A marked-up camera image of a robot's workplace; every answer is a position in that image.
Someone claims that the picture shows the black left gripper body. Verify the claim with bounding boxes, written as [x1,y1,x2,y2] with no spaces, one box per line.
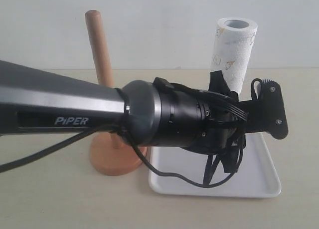
[153,77,289,155]

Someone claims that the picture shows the printed white paper towel roll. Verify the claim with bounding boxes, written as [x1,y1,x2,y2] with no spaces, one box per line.
[210,17,258,94]

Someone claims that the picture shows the wooden paper towel holder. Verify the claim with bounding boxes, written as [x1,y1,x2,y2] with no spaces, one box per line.
[85,10,142,176]

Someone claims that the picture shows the white rectangular plastic tray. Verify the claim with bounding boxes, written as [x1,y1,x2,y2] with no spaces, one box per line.
[149,133,282,198]

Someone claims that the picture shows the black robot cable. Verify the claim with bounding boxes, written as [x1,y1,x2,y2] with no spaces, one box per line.
[0,124,246,189]

